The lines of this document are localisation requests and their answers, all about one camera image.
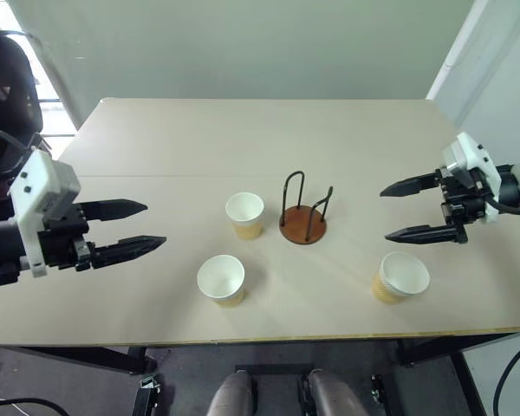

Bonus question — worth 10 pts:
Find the white partition panel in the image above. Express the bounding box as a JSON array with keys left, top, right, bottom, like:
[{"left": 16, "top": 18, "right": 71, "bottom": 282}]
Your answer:
[{"left": 425, "top": 0, "right": 520, "bottom": 170}]

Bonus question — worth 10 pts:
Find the black office chair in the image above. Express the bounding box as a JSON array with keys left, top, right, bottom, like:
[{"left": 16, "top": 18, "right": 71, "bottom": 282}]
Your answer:
[{"left": 0, "top": 29, "right": 53, "bottom": 226}]

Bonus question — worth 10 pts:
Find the black stand bracket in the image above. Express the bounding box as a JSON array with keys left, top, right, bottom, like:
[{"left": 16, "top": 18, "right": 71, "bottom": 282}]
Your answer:
[
  {"left": 131, "top": 374, "right": 164, "bottom": 416},
  {"left": 369, "top": 374, "right": 396, "bottom": 402}
]

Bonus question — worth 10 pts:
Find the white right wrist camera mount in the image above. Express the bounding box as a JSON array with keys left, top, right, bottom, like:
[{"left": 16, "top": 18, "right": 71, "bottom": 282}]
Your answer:
[{"left": 440, "top": 131, "right": 503, "bottom": 225}]

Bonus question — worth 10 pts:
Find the dark rounded robot foot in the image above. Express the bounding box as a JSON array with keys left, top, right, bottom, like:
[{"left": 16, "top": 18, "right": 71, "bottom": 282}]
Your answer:
[
  {"left": 206, "top": 371, "right": 255, "bottom": 416},
  {"left": 306, "top": 368, "right": 360, "bottom": 416}
]

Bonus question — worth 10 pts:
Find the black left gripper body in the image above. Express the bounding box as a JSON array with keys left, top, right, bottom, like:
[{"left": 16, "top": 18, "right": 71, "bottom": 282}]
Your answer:
[{"left": 37, "top": 202, "right": 98, "bottom": 273}]

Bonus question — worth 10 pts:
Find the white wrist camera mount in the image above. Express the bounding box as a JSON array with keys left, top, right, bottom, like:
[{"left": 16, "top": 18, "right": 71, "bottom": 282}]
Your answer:
[
  {"left": 440, "top": 131, "right": 503, "bottom": 225},
  {"left": 7, "top": 148, "right": 81, "bottom": 278}
]

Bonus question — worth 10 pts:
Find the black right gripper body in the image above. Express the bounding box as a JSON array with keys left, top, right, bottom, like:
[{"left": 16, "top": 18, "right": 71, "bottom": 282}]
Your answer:
[{"left": 434, "top": 166, "right": 490, "bottom": 246}]

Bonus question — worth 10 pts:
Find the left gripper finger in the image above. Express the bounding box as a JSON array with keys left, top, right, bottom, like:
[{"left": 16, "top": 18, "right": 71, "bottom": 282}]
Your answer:
[
  {"left": 89, "top": 235, "right": 167, "bottom": 270},
  {"left": 75, "top": 198, "right": 149, "bottom": 223}
]

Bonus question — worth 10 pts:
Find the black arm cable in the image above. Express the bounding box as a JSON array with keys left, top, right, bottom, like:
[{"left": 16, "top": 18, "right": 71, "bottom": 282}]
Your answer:
[
  {"left": 480, "top": 190, "right": 520, "bottom": 216},
  {"left": 0, "top": 125, "right": 29, "bottom": 177}
]

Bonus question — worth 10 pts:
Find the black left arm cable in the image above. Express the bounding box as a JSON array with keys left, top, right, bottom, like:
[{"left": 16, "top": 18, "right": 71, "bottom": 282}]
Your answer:
[{"left": 0, "top": 125, "right": 29, "bottom": 177}]

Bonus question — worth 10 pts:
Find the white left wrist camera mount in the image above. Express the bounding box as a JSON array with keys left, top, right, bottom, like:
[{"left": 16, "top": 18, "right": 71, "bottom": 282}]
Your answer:
[{"left": 7, "top": 148, "right": 81, "bottom": 278}]

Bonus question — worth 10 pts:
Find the black hanging cable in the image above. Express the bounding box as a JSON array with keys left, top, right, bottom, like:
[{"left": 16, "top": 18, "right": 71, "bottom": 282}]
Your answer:
[{"left": 492, "top": 318, "right": 520, "bottom": 416}]

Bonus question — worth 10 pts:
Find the tan paper cup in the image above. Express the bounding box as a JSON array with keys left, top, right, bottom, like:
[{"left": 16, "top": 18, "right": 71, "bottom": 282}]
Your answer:
[
  {"left": 196, "top": 254, "right": 247, "bottom": 309},
  {"left": 371, "top": 251, "right": 432, "bottom": 307},
  {"left": 224, "top": 192, "right": 266, "bottom": 241}
]

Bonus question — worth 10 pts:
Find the black floor cable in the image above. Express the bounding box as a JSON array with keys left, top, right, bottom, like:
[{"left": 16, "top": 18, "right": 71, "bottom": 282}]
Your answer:
[{"left": 0, "top": 395, "right": 67, "bottom": 416}]

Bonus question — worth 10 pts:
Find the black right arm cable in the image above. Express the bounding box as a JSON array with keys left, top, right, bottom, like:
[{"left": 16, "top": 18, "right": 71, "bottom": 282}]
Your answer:
[{"left": 480, "top": 190, "right": 520, "bottom": 216}]

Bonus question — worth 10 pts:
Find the bright window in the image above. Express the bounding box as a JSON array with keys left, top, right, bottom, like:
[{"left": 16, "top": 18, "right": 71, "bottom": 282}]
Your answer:
[{"left": 0, "top": 0, "right": 78, "bottom": 151}]

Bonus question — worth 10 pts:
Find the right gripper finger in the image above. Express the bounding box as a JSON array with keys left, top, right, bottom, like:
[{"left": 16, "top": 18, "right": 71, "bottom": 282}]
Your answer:
[
  {"left": 384, "top": 223, "right": 459, "bottom": 246},
  {"left": 380, "top": 171, "right": 439, "bottom": 198}
]

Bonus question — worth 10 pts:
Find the brown wire cup holder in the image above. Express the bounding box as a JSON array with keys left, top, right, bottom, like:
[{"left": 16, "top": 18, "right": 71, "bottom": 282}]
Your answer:
[{"left": 278, "top": 171, "right": 335, "bottom": 246}]

